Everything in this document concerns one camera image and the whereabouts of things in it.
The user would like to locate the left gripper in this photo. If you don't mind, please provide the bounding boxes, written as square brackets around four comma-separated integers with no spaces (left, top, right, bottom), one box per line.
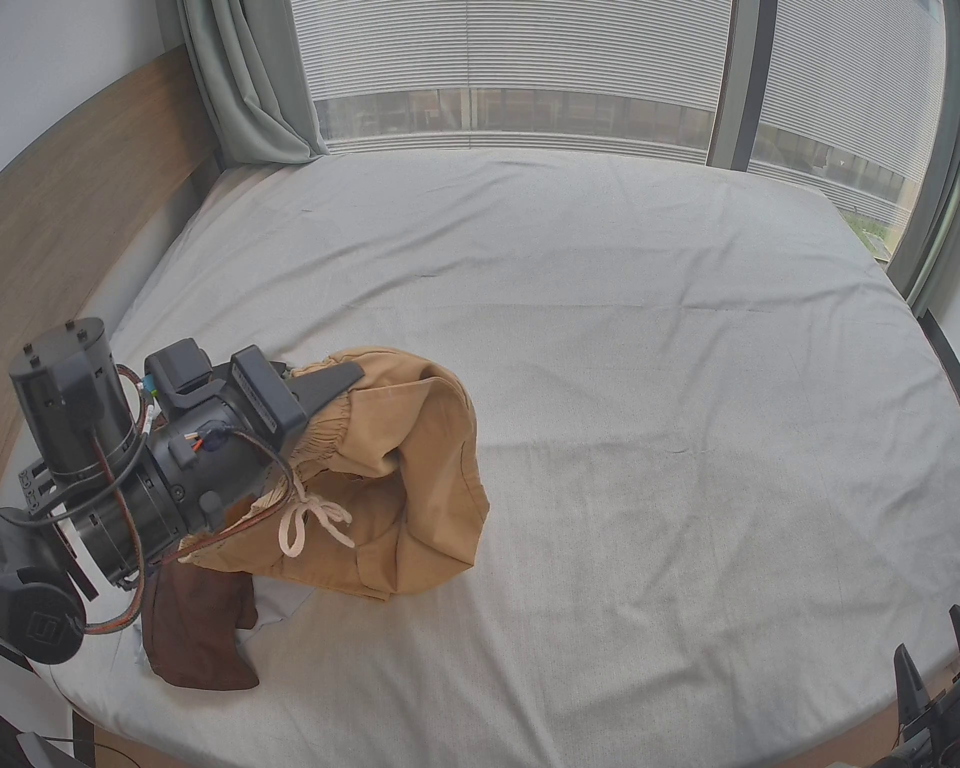
[73,346,367,586]

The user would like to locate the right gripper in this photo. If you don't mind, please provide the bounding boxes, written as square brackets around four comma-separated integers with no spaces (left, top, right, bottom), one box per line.
[892,603,960,768]

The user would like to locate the tan shorts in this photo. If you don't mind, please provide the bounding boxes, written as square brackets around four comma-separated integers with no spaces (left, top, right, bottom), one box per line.
[172,345,492,605]

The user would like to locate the bed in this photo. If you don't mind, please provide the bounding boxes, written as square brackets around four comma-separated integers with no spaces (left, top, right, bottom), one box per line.
[0,45,960,768]

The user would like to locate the white garment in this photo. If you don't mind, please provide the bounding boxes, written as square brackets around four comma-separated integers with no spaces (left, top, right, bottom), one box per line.
[127,581,316,669]

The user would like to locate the brown shorts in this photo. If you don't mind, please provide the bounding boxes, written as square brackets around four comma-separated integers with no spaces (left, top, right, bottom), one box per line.
[141,558,262,691]

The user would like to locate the grey-green curtain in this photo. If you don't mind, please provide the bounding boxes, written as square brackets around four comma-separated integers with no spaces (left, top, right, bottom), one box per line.
[180,0,331,165]

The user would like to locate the window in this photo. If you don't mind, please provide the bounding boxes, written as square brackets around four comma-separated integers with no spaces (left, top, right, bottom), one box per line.
[288,0,960,312]

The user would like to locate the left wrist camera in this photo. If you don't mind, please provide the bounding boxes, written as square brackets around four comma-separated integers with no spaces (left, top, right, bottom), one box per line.
[144,339,228,421]

